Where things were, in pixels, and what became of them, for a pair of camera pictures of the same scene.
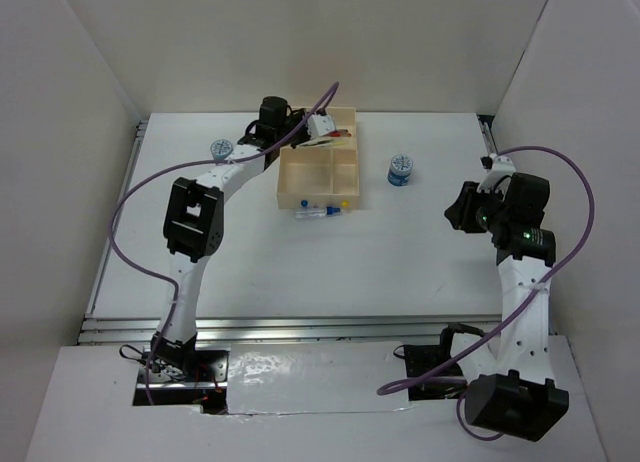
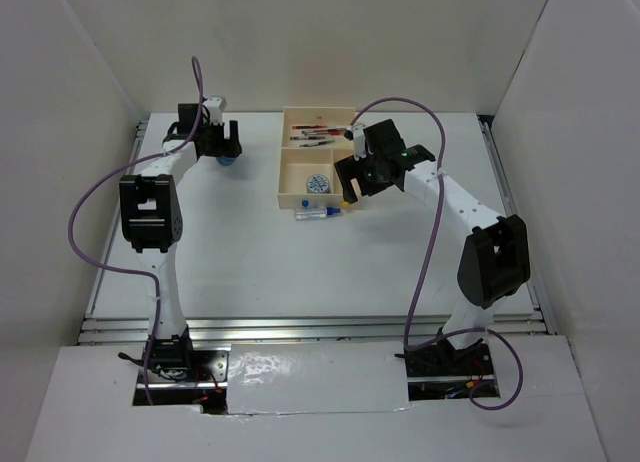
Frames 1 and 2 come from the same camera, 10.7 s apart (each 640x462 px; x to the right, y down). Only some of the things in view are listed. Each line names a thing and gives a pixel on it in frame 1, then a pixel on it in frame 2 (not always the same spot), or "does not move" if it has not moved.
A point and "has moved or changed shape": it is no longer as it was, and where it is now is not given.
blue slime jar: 400,170 has moved or changed shape
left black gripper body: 290,123 → 215,144
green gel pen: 318,143 does not move
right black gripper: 460,213 → 349,169
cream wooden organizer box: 322,176 does not move
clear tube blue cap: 314,212 does not move
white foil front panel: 321,377 does not move
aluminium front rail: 312,328 does not move
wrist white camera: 498,177 → 359,141
